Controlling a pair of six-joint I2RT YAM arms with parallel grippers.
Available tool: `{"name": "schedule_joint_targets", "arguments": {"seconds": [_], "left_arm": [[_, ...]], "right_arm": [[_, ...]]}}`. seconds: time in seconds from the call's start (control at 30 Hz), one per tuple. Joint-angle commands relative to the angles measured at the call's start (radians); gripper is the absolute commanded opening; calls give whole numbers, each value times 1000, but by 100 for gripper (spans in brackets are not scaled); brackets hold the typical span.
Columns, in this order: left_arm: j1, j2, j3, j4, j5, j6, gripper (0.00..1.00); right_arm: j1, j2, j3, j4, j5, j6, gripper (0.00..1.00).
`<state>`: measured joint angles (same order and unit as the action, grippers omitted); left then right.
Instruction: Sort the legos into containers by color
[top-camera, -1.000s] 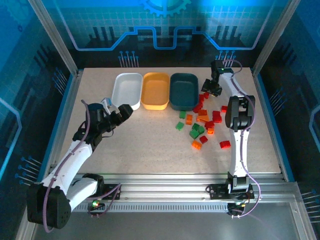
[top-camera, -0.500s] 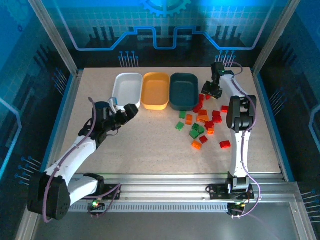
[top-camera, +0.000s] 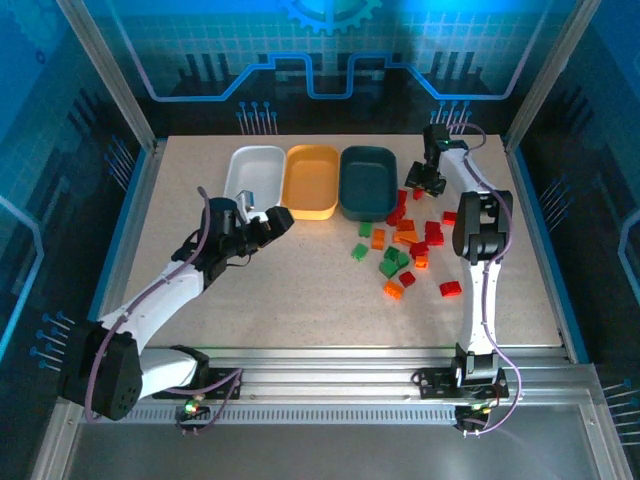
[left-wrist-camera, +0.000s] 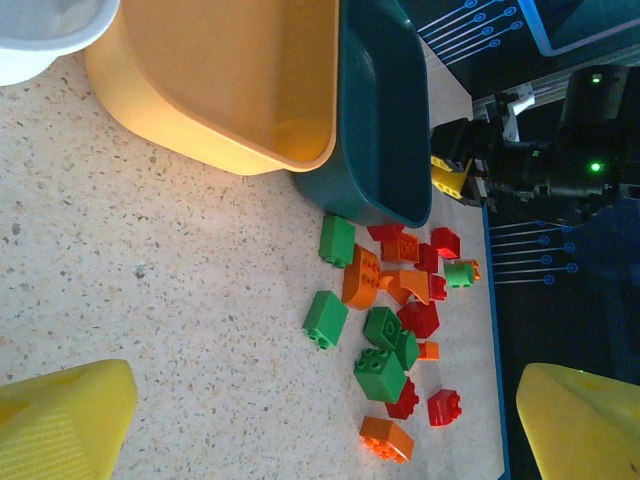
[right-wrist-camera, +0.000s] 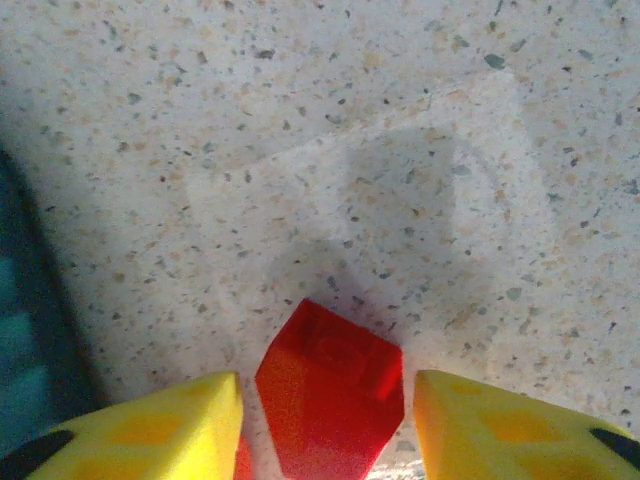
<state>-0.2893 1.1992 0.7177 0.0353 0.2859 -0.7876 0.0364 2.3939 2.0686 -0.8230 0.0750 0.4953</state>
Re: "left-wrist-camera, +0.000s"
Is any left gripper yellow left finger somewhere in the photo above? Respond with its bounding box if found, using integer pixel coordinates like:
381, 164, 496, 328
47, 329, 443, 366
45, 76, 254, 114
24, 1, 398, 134
0, 358, 139, 480

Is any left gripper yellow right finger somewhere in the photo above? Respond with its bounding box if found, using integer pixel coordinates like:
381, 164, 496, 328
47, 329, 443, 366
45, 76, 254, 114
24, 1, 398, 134
516, 363, 640, 480

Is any long red lego brick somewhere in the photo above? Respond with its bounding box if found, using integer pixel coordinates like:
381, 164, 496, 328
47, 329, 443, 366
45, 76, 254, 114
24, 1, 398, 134
367, 224, 406, 244

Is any small green lego brick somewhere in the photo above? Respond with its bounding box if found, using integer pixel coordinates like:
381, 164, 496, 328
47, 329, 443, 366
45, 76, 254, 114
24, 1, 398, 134
443, 261, 476, 290

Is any curved orange lego brick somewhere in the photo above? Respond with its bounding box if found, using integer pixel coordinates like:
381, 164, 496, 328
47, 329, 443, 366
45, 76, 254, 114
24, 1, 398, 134
378, 269, 432, 307

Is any large orange lego brick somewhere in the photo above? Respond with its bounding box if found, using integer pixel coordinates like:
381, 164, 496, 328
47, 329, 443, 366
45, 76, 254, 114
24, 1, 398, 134
341, 244, 383, 312

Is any dark green lego brick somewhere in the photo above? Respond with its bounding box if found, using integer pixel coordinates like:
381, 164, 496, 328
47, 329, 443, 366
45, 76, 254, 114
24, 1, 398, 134
363, 306, 403, 351

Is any large green lego brick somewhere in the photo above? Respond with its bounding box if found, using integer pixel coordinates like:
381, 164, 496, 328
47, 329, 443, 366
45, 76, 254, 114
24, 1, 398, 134
353, 345, 409, 405

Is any dark teal plastic container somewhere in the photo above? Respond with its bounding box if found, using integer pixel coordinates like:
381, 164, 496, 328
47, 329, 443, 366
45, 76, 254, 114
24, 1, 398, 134
292, 0, 434, 229

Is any yellow plastic container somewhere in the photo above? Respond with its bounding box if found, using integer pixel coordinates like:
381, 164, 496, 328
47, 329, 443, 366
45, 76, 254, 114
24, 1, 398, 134
84, 0, 341, 176

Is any white plastic container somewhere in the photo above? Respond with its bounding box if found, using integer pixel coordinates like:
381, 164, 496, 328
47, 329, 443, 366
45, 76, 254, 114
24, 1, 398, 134
0, 0, 121, 87

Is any aluminium frame post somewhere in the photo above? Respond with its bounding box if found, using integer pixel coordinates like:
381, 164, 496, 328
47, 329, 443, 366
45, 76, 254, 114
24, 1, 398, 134
472, 74, 574, 121

